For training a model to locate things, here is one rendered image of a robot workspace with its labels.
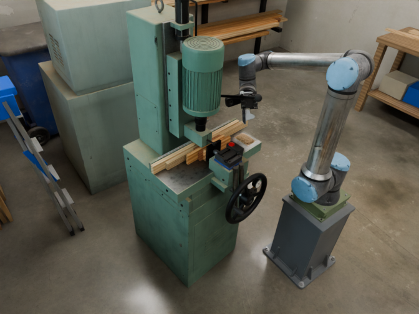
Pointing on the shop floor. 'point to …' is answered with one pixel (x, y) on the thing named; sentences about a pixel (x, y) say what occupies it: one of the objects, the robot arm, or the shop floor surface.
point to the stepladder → (29, 146)
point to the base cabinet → (181, 228)
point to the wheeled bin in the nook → (29, 76)
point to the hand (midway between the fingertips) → (242, 109)
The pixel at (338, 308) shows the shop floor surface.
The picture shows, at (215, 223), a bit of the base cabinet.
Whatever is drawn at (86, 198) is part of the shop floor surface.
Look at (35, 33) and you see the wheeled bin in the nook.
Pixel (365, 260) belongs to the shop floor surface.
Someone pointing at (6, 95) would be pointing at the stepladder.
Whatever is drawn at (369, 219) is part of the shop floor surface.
